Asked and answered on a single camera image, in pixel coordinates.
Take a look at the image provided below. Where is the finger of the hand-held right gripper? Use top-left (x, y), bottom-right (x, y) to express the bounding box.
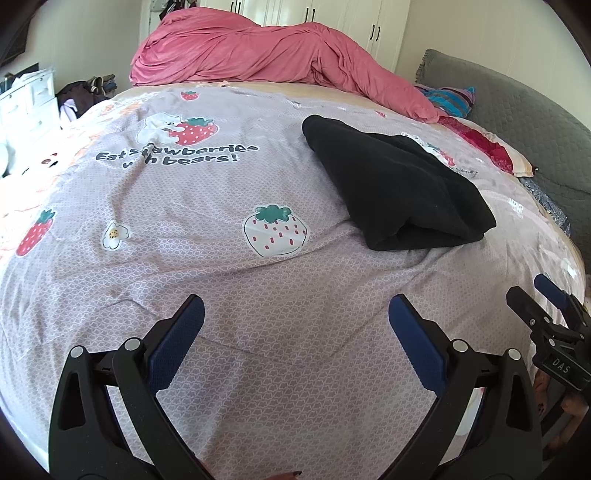
top-left (506, 286), bottom-right (543, 329)
top-left (534, 274), bottom-right (578, 315)

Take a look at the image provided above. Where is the strawberry printed blanket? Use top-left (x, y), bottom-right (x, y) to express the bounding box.
top-left (0, 80), bottom-right (591, 480)

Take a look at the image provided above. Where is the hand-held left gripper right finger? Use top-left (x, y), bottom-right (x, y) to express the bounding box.
top-left (383, 294), bottom-right (546, 480)

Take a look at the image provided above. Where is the blue striped cloth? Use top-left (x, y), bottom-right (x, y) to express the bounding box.
top-left (413, 83), bottom-right (476, 118)

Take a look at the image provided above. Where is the red floral pillow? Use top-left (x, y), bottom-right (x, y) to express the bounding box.
top-left (438, 115), bottom-right (539, 177)

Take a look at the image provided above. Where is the white wardrobe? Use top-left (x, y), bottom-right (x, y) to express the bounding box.
top-left (148, 0), bottom-right (411, 72)

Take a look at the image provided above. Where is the pink duvet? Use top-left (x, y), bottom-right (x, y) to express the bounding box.
top-left (129, 7), bottom-right (440, 123)

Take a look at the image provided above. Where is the black long-sleeved shirt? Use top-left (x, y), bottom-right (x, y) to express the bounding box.
top-left (301, 114), bottom-right (498, 251)

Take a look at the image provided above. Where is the white drawer cabinet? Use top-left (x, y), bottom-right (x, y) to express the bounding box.
top-left (0, 68), bottom-right (58, 139)

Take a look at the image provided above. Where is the blue patterned cloth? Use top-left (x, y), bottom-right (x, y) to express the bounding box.
top-left (519, 176), bottom-right (573, 236)

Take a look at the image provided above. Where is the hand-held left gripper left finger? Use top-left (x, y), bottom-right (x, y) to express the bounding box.
top-left (48, 294), bottom-right (218, 480)

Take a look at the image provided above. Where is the person's right hand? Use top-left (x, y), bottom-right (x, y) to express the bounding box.
top-left (532, 371), bottom-right (591, 444)

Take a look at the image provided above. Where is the grey quilted headboard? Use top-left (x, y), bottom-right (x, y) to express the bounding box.
top-left (416, 48), bottom-right (591, 273)

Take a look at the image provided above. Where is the pile of dark clothes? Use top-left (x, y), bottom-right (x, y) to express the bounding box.
top-left (55, 74), bottom-right (118, 116)

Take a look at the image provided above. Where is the dark wall frame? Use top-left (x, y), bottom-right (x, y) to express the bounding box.
top-left (0, 28), bottom-right (28, 65)

